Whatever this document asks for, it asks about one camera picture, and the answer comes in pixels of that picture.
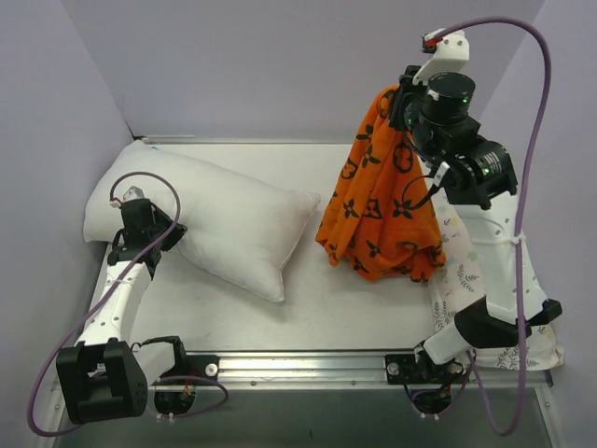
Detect orange patterned plush pillowcase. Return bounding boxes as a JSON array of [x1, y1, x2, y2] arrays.
[[315, 86, 446, 283]]

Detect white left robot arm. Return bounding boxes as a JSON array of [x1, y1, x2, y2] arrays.
[[56, 199, 188, 425]]

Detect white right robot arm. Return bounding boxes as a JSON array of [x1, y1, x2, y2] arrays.
[[389, 65, 562, 382]]

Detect white floral deer pillow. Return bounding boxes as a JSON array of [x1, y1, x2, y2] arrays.
[[429, 191, 564, 371]]

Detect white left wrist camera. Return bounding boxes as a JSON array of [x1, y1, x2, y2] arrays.
[[110, 186, 146, 208]]

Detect aluminium back frame rail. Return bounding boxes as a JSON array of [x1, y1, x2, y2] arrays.
[[133, 134, 354, 145]]

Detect aluminium frame rail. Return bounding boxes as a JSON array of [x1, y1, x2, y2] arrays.
[[51, 350, 554, 392], [133, 134, 354, 145]]

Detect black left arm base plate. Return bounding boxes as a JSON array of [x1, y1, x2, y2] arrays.
[[161, 354, 220, 380]]

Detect aluminium front frame rail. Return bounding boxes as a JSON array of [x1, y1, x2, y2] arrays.
[[51, 350, 554, 392]]

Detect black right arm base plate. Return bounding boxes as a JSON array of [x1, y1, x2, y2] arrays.
[[384, 352, 466, 385]]

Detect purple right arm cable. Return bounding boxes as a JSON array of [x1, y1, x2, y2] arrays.
[[422, 16, 551, 437]]

